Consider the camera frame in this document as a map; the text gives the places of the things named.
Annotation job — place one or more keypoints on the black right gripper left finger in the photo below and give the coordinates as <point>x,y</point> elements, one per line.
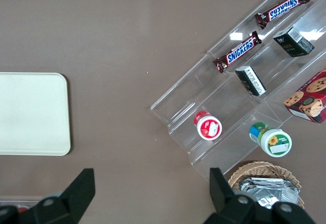
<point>68,203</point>

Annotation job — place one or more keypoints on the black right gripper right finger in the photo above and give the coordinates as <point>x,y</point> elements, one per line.
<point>224,203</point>

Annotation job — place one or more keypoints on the woven wicker basket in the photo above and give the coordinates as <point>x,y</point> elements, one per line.
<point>265,169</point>

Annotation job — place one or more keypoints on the cream rectangular tray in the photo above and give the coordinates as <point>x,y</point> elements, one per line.
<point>33,114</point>

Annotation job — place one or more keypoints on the clear container with red item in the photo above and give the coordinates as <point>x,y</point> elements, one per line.
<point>21,207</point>

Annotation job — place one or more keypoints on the silver foil wrapped packet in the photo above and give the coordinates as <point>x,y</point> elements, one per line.
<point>270,191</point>

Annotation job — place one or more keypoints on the red jar with white lid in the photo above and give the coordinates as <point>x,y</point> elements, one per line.
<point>207,126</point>

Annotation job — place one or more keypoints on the green jar with sunflower lid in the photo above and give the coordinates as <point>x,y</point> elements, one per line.
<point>272,140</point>

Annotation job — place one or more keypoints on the clear acrylic tiered shelf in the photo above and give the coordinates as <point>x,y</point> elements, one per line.
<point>229,99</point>

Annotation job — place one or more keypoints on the dark green small box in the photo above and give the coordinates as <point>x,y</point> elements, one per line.
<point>250,81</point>
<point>293,42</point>

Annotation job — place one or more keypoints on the red chocolate chip cookie box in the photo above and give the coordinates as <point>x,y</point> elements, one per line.
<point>309,96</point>

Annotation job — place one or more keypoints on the Snickers chocolate bar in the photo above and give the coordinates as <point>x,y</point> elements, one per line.
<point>238,52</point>
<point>282,8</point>

